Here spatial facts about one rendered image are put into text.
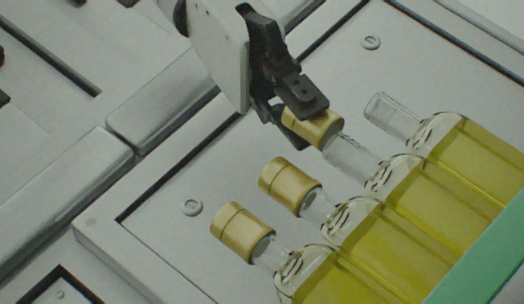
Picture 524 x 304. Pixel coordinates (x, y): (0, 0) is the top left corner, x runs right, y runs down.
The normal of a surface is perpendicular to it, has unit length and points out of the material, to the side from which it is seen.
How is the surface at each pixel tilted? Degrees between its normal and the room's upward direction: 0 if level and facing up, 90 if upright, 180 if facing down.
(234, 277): 90
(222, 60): 74
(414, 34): 90
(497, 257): 90
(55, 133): 90
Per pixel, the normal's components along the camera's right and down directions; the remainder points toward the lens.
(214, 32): -0.83, 0.40
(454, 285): 0.00, -0.58
